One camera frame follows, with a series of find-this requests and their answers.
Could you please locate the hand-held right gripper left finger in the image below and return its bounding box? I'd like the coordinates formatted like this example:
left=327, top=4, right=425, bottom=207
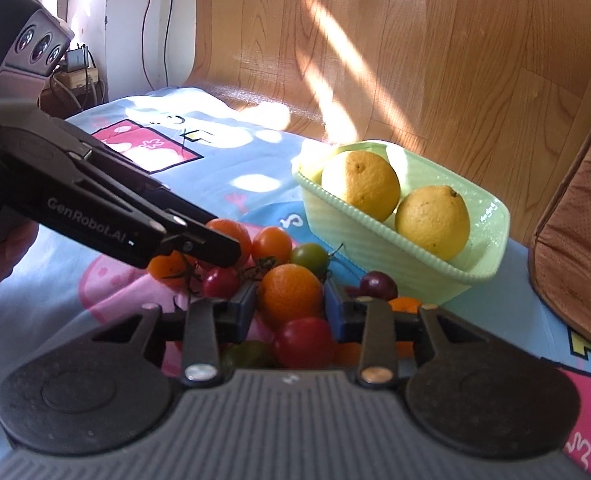
left=91, top=282, right=259, bottom=387

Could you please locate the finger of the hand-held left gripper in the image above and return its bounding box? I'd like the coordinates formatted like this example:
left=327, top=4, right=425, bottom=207
left=64, top=119, right=242, bottom=267

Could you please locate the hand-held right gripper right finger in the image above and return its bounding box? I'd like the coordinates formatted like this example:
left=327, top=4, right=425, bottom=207
left=324, top=279, right=481, bottom=389

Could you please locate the small red cherry tomato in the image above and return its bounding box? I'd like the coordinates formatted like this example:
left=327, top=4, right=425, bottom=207
left=202, top=266, right=241, bottom=299

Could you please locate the large red tomato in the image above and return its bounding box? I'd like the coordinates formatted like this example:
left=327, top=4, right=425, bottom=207
left=274, top=316, right=337, bottom=370

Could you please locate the green cherry tomato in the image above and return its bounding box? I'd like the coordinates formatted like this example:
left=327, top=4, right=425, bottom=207
left=290, top=243, right=331, bottom=279
left=220, top=341, right=278, bottom=371

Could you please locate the orange tangerine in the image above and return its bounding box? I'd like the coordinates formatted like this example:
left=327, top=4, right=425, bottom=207
left=258, top=263, right=325, bottom=331

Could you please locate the dark red cherry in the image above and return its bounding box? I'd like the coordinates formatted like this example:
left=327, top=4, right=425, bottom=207
left=359, top=271, right=399, bottom=302

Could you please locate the light green plastic basket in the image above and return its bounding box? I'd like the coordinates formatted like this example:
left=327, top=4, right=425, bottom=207
left=291, top=140, right=511, bottom=307

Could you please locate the person's left hand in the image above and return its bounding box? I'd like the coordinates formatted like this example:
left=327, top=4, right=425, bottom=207
left=0, top=222, right=40, bottom=302

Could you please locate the cartoon printed blanket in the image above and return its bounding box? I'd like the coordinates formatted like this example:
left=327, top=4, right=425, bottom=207
left=0, top=87, right=591, bottom=480

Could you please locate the grey power adapter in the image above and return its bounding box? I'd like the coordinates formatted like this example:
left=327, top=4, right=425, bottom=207
left=65, top=45, right=96, bottom=73

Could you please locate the large yellow lemon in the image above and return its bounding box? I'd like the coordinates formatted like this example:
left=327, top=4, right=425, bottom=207
left=321, top=151, right=401, bottom=222
left=394, top=185, right=471, bottom=262

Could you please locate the brown seat cushion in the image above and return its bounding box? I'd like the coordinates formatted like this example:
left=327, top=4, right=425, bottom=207
left=528, top=107, right=591, bottom=348

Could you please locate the power strip with cables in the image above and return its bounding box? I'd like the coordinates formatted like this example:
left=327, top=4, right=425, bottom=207
left=50, top=67, right=101, bottom=93

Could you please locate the thin black cable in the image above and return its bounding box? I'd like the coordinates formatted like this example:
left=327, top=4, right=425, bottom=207
left=142, top=0, right=172, bottom=88

